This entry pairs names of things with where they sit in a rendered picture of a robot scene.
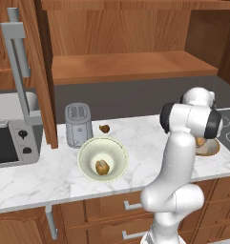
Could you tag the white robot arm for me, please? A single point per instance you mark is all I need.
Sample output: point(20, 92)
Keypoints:
point(180, 165)

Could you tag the cream bowl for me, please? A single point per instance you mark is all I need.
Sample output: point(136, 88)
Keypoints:
point(87, 155)

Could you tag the tan hotdog bun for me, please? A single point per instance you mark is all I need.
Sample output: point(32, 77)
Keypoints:
point(200, 141)

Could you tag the tan brown bowl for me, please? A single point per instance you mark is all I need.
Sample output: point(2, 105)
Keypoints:
point(212, 148)

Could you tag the small brown round food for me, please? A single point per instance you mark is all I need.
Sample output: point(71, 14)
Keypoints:
point(104, 128)

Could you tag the grey toaster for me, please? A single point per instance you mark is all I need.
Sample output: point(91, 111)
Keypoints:
point(77, 130)

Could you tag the wooden cupboard shelf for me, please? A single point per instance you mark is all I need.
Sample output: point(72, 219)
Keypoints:
point(126, 66)

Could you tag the open wooden cupboard door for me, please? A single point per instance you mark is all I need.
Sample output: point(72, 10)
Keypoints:
point(45, 79)

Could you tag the wooden drawer front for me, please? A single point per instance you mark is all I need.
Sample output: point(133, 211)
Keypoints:
point(110, 233)
point(110, 206)

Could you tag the black hob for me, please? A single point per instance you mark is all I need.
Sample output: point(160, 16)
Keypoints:
point(229, 133)

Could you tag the closed wooden upper cupboard door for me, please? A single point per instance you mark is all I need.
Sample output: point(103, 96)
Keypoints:
point(5, 47)

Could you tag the wooden lower cupboard door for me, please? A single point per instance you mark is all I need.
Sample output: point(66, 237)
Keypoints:
point(17, 227)

